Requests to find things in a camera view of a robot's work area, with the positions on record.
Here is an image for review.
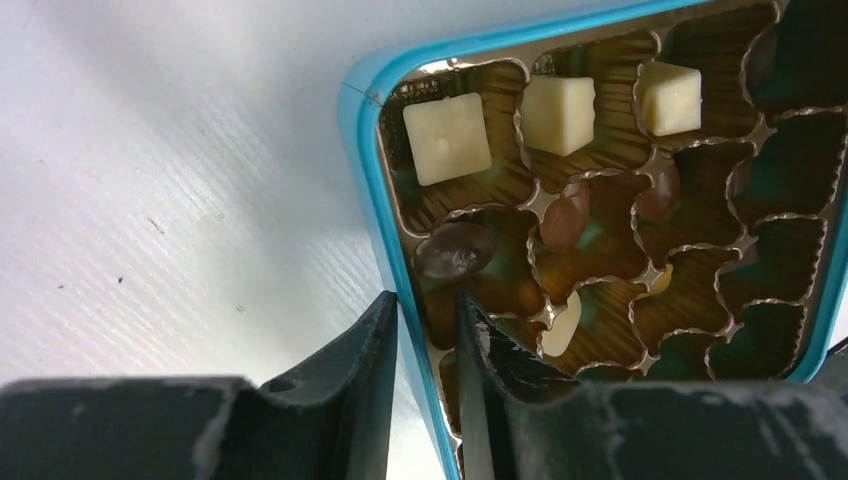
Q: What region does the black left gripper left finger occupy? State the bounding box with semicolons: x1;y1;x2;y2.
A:
1;291;398;479

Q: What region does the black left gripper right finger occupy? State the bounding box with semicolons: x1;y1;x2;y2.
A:
456;292;847;479

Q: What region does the teal chocolate box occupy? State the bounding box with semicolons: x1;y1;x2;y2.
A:
337;1;847;479

